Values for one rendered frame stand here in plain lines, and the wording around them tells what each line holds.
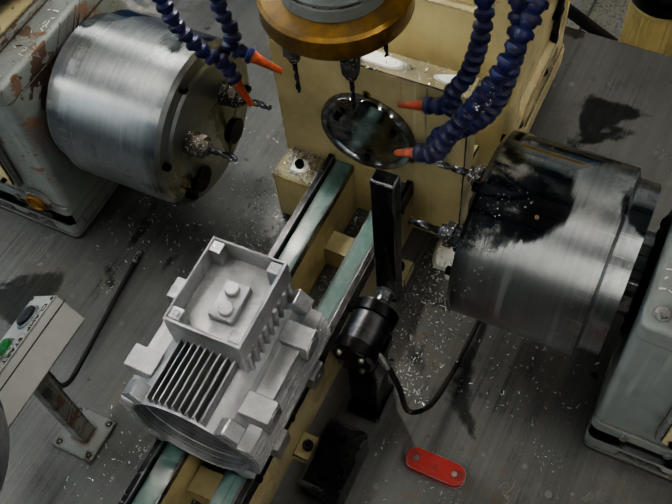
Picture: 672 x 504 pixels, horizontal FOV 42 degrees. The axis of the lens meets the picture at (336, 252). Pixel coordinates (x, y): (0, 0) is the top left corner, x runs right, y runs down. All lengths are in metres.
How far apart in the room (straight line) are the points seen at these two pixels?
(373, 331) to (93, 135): 0.48
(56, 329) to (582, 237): 0.64
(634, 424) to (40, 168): 0.92
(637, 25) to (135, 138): 1.22
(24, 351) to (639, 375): 0.73
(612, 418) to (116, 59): 0.81
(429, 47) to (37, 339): 0.67
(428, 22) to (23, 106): 0.58
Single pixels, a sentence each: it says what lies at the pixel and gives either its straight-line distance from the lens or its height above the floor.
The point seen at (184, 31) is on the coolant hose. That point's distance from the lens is 1.14.
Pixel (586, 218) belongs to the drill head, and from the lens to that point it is 1.03.
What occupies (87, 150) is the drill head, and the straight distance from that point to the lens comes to 1.28.
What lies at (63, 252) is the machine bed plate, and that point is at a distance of 1.53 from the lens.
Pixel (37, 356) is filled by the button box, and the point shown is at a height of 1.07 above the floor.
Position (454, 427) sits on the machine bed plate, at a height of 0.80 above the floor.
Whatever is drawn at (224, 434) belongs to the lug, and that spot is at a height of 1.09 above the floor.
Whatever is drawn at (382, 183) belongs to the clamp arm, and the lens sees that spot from 0.93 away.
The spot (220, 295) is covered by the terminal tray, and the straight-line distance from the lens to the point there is 1.02.
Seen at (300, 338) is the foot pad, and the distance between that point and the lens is 1.04.
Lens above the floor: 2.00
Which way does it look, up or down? 58 degrees down
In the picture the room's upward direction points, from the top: 8 degrees counter-clockwise
